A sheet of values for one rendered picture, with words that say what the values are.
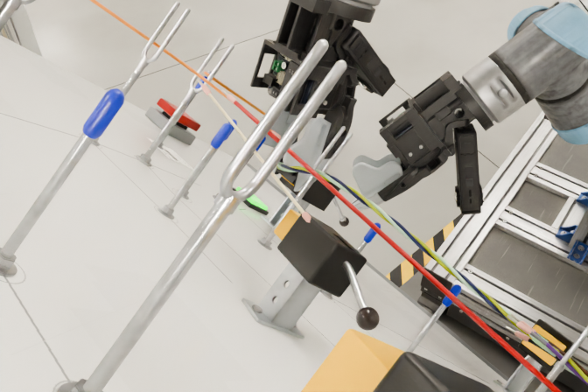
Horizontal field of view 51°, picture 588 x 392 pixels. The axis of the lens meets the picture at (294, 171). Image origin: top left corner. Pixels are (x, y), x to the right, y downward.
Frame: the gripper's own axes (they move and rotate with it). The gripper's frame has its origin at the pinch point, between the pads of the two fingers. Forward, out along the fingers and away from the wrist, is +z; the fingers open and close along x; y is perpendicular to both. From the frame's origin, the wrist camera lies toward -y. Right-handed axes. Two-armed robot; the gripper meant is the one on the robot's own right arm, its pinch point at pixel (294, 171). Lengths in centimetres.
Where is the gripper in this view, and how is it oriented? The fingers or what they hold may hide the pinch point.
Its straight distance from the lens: 69.8
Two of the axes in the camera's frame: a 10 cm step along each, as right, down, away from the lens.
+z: -3.2, 8.7, 3.8
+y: -7.2, 0.4, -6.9
